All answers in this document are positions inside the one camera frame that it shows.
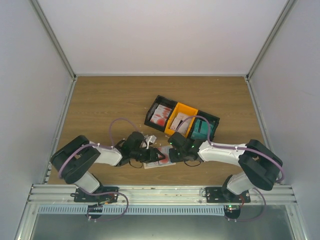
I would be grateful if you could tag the left black card bin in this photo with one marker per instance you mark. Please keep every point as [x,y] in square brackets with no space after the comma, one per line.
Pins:
[163,101]

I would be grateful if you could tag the slotted cable duct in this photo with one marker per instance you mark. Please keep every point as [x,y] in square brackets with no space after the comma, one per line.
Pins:
[215,210]

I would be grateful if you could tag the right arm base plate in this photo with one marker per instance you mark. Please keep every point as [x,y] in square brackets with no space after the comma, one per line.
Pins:
[232,203]

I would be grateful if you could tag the orange card bin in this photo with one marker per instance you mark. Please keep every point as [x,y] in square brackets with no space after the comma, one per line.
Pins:
[180,107]

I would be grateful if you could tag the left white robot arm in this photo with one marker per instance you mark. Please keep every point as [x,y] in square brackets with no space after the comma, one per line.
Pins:
[74,160]

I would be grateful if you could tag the aluminium front rail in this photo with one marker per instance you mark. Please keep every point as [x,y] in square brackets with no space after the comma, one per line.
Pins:
[190,195]

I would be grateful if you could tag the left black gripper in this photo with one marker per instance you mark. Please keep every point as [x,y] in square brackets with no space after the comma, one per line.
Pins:
[152,154]

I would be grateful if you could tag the red card stack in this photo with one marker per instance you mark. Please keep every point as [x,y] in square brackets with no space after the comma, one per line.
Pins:
[160,115]

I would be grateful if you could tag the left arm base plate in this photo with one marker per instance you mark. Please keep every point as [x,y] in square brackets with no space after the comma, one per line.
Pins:
[103,195]

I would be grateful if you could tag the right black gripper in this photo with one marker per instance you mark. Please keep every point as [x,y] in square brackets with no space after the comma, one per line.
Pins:
[173,157]

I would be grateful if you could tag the right black card bin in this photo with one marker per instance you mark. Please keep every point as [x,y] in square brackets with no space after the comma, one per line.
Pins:
[208,117]

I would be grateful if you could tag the left aluminium frame post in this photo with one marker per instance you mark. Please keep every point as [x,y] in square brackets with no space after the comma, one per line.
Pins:
[52,36]

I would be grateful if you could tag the right aluminium frame post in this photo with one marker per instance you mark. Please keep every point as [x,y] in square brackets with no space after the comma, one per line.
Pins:
[287,8]

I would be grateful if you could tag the black card bin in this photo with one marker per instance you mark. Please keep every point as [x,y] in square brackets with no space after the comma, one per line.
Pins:
[163,101]
[208,117]

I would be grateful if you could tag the teal card stack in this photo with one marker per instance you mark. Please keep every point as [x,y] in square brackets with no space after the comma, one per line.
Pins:
[200,130]

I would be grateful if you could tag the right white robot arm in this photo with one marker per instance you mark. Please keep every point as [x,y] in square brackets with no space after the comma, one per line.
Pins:
[260,167]

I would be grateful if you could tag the aluminium frame post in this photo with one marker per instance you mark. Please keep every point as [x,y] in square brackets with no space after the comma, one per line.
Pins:
[287,8]
[52,36]

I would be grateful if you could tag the white patterned card stack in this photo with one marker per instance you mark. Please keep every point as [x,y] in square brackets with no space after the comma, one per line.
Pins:
[177,121]

